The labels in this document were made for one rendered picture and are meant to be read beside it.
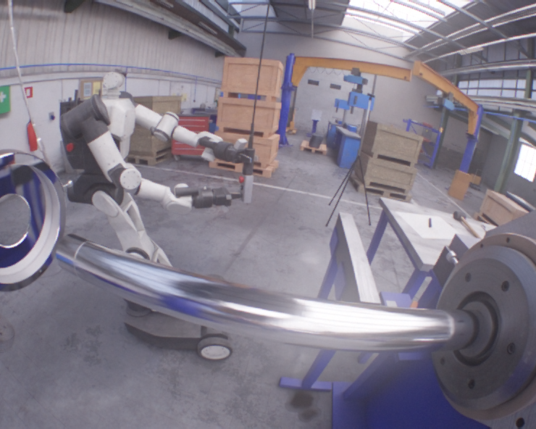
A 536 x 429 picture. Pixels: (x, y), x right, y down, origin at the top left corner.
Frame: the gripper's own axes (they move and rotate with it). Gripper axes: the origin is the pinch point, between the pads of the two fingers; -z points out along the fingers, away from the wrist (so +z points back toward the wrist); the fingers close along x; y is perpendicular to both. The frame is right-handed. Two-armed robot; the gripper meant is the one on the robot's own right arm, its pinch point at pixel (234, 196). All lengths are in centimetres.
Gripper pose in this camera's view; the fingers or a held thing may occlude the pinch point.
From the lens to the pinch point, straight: 107.1
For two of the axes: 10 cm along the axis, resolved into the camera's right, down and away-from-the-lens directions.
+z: -9.0, 0.9, -4.2
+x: 4.1, 4.6, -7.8
